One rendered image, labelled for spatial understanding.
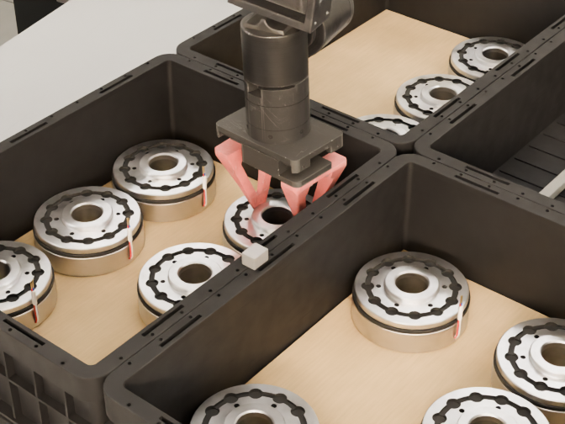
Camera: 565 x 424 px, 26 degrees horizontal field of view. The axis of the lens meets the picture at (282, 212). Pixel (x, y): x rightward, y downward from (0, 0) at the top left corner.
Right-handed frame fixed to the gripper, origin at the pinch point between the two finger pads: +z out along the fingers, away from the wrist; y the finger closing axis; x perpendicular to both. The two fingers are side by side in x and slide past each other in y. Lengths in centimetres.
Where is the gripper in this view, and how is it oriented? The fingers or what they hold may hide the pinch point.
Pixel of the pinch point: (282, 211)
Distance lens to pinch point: 114.8
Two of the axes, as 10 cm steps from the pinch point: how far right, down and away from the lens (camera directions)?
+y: -7.2, -3.7, 5.9
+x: -6.9, 4.3, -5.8
